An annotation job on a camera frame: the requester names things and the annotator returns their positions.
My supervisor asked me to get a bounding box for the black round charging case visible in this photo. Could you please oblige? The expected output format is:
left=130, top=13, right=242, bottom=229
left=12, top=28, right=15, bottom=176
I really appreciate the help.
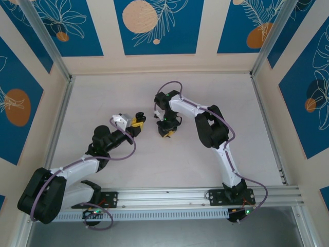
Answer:
left=134, top=111, right=147, bottom=124

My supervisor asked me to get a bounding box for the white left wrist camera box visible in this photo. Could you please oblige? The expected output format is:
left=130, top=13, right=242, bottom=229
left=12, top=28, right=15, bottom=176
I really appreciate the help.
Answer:
left=109, top=113, right=133, bottom=129

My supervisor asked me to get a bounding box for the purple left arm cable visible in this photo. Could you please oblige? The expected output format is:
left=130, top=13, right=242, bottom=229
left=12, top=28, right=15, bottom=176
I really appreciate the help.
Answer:
left=29, top=117, right=137, bottom=230

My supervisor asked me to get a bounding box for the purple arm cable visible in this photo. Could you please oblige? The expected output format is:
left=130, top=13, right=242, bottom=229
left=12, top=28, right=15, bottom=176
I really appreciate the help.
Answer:
left=153, top=81, right=269, bottom=224
left=29, top=117, right=137, bottom=230

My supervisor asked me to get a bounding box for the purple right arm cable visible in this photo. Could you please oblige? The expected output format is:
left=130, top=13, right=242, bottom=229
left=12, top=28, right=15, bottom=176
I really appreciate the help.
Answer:
left=153, top=81, right=269, bottom=224

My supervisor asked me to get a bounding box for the aluminium table side rail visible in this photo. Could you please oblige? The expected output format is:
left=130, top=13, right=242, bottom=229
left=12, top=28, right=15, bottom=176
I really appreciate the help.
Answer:
left=38, top=76, right=75, bottom=191
left=249, top=73, right=288, bottom=186

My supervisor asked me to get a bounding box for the aluminium front frame rail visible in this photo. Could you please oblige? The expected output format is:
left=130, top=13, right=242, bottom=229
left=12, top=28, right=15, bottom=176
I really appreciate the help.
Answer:
left=22, top=185, right=306, bottom=212

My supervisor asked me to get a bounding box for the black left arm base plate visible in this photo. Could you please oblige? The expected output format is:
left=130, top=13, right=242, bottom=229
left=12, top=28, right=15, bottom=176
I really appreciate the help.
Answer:
left=71, top=191, right=119, bottom=209

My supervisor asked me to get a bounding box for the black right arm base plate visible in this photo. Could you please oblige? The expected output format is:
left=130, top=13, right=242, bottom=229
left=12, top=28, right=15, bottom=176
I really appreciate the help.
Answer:
left=205, top=189, right=257, bottom=206

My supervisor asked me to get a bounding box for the white slotted cable duct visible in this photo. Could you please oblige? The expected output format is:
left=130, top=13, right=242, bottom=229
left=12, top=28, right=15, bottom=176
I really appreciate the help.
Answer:
left=32, top=208, right=230, bottom=222

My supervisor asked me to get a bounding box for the aluminium corner post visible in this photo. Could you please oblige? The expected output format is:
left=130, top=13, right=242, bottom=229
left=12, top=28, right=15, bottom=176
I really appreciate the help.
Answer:
left=250, top=0, right=296, bottom=78
left=17, top=0, right=74, bottom=82

